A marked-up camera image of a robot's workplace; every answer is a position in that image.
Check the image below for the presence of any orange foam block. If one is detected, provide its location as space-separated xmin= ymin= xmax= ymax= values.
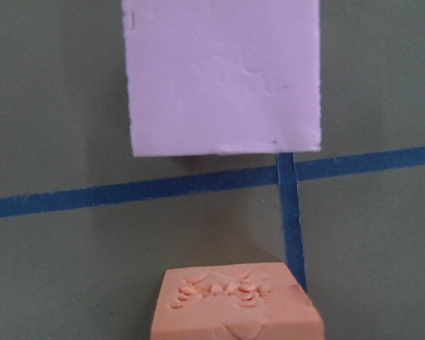
xmin=150 ymin=262 xmax=325 ymax=339

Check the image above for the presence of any blue tape line crosswise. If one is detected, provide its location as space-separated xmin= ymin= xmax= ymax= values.
xmin=0 ymin=147 xmax=425 ymax=218

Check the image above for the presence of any pink foam block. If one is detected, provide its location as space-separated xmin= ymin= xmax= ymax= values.
xmin=122 ymin=1 xmax=322 ymax=157

